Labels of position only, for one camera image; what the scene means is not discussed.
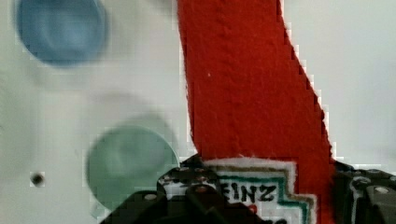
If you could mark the red plush ketchup bottle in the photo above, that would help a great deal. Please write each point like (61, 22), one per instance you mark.
(248, 95)

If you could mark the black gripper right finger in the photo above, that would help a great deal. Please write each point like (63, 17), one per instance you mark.
(363, 196)

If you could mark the blue bowl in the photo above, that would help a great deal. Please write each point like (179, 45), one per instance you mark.
(62, 32)

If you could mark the green mug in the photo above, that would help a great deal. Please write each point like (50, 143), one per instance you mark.
(122, 160)

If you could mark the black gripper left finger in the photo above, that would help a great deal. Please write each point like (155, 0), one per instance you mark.
(188, 194)

